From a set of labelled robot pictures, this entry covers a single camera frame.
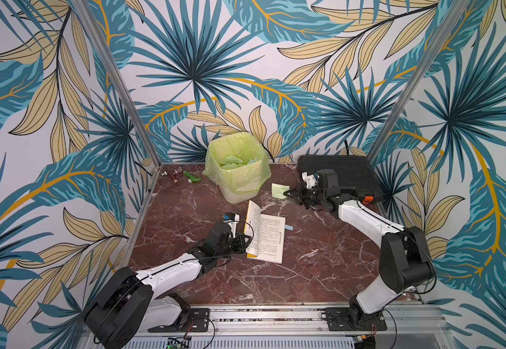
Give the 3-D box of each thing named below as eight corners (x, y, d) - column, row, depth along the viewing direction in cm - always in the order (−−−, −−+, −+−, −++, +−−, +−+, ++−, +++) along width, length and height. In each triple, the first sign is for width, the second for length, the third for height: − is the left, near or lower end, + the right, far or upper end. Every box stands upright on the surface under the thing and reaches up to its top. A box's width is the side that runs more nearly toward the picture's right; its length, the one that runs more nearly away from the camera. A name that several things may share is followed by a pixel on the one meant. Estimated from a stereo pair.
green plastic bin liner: (212, 209, 104) (202, 172, 83) (217, 171, 119) (210, 132, 98) (266, 210, 104) (270, 173, 83) (264, 172, 119) (267, 133, 98)
